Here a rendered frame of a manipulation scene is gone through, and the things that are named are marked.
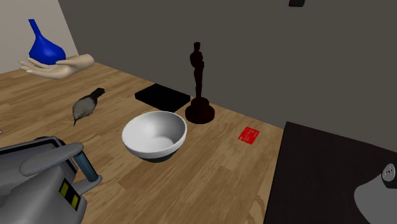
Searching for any red card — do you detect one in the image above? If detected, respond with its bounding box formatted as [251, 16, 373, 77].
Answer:
[237, 126, 261, 145]

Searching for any dark statuette figure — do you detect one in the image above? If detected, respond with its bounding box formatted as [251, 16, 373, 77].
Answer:
[185, 41, 216, 125]

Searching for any flat black square box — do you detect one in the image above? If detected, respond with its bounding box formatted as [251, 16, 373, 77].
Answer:
[134, 83, 192, 113]

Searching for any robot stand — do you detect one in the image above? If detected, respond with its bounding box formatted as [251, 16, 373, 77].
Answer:
[263, 121, 397, 224]

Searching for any white bowl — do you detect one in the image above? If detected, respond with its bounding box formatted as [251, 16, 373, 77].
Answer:
[121, 110, 188, 164]

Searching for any grey bird figure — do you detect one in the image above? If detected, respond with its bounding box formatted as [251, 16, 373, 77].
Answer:
[71, 87, 106, 127]

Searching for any beige hand-shaped sculpture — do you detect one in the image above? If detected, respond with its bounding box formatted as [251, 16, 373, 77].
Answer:
[18, 53, 95, 80]

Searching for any blue long-necked vase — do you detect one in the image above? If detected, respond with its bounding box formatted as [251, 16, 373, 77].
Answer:
[28, 18, 67, 66]

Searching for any grey appliance with handle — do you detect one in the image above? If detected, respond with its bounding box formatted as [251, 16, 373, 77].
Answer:
[0, 136, 104, 224]

